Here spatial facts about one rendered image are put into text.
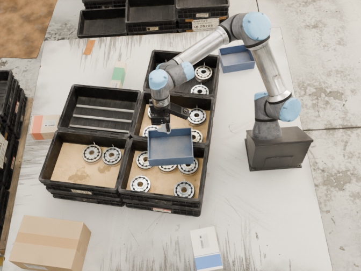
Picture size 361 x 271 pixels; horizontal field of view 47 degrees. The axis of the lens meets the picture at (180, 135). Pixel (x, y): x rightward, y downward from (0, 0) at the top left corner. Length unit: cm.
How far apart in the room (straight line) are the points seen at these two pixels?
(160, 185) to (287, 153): 66
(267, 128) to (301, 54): 175
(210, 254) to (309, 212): 57
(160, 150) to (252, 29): 67
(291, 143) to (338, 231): 109
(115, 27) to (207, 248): 218
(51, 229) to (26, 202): 34
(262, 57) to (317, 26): 219
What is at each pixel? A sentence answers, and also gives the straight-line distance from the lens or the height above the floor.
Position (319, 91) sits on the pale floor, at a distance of 352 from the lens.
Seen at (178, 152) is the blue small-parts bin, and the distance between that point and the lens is 188.
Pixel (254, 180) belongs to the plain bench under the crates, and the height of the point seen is 70.
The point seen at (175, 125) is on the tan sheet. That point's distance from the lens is 224.
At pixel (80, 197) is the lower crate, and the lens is 221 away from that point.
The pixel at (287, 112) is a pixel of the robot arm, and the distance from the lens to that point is 193.
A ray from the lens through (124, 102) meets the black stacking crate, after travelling 236.
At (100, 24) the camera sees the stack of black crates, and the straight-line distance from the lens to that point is 364.
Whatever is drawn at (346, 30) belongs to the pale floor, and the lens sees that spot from 404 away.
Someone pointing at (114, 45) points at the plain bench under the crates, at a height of 70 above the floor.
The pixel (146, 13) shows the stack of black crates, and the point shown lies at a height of 38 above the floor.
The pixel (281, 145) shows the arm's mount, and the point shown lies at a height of 95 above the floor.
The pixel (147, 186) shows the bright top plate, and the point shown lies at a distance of 205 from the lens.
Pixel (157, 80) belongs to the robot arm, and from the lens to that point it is 160.
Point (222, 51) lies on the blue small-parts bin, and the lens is 268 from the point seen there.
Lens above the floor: 272
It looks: 59 degrees down
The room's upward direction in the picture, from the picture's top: 5 degrees counter-clockwise
